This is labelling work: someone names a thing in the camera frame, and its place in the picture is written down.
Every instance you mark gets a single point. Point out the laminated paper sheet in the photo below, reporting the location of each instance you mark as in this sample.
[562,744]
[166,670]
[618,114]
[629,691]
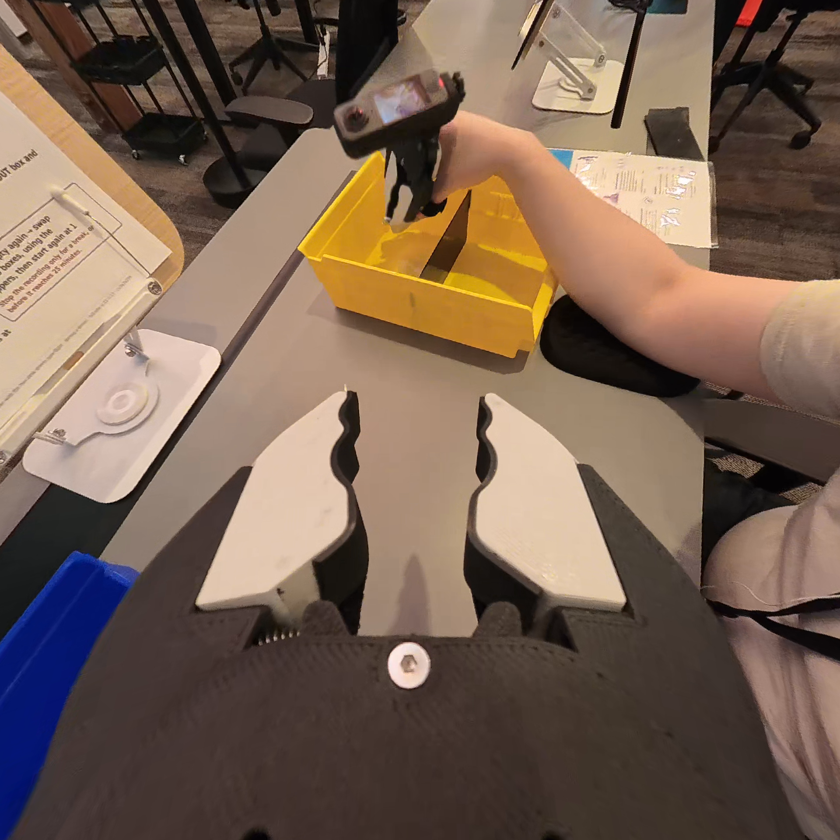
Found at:
[656,197]

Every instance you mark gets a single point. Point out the person's right forearm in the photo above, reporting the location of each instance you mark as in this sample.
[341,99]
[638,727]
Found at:
[623,275]

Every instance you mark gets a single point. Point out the black office chair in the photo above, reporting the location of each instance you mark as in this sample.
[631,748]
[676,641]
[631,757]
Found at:
[269,111]
[807,139]

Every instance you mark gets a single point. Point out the printed instruction sheet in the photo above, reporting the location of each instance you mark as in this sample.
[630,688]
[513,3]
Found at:
[65,262]

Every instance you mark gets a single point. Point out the person's pale pants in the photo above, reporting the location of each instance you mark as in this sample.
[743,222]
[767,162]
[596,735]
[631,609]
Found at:
[787,722]

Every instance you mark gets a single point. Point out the black rectangular pad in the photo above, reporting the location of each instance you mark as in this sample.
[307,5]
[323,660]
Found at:
[673,134]

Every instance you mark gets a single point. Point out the blue plastic bin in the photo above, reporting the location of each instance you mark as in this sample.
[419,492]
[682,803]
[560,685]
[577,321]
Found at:
[46,630]

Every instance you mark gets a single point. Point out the black wrist rest pad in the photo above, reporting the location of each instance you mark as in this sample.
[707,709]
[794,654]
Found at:
[590,354]

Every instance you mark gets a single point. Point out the yellow plastic bin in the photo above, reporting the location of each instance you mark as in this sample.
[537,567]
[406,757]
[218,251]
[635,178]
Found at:
[426,308]

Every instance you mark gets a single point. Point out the black utility cart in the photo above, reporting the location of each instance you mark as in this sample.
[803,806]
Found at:
[164,134]

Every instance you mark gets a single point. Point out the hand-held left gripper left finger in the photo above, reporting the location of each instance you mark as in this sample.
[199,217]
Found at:
[282,518]

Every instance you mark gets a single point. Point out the black bin divider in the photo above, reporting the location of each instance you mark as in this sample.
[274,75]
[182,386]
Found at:
[449,249]

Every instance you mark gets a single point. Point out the thin black pole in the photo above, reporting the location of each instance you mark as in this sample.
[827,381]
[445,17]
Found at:
[628,65]

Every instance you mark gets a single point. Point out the person's right hand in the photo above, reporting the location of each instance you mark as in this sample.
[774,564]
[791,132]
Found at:
[479,151]

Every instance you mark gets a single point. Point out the black pole with round base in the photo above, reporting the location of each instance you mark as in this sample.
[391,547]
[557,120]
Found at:
[233,184]

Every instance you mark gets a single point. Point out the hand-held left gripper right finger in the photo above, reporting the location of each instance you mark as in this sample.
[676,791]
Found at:
[544,525]

